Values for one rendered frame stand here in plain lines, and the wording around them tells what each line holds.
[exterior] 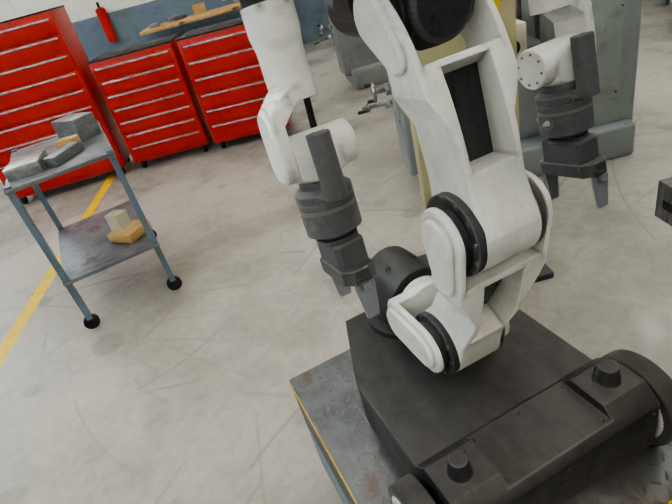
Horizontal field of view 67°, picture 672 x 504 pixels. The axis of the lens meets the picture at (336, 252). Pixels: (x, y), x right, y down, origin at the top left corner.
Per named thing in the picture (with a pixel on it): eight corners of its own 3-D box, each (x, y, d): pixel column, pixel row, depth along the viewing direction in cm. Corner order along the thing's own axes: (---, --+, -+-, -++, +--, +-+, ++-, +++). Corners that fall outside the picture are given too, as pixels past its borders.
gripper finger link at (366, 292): (363, 318, 79) (353, 284, 76) (381, 310, 80) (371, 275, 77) (368, 322, 77) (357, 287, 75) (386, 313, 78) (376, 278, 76)
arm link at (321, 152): (292, 209, 80) (268, 139, 76) (351, 185, 83) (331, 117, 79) (316, 223, 70) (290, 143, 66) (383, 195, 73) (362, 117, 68)
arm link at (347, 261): (309, 272, 86) (287, 207, 81) (358, 250, 88) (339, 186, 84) (339, 295, 74) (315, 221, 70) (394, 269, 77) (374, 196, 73)
